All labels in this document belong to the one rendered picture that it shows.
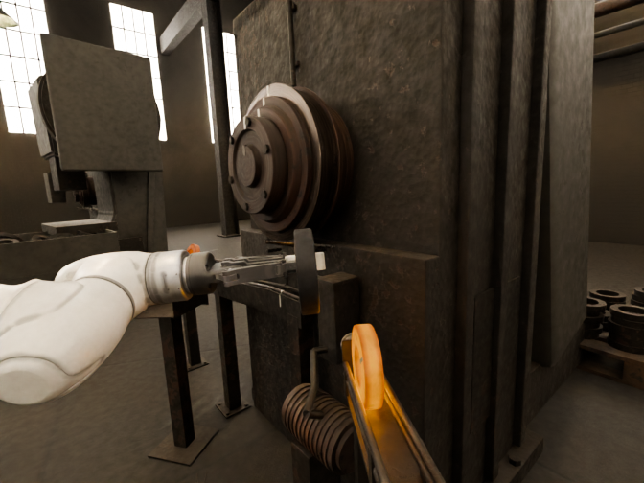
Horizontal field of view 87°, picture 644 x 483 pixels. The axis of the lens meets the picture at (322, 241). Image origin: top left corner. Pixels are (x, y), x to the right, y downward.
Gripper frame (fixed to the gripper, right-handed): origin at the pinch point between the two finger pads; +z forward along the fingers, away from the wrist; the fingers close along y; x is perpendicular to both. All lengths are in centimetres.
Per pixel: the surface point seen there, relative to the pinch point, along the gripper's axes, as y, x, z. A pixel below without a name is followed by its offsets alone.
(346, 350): -7.7, -21.8, 6.9
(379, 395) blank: 7.6, -22.8, 10.2
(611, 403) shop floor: -72, -98, 135
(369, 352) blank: 5.4, -15.9, 9.5
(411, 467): 18.1, -27.4, 12.1
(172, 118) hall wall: -1024, 252, -343
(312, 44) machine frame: -54, 57, 9
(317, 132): -29.4, 26.7, 6.6
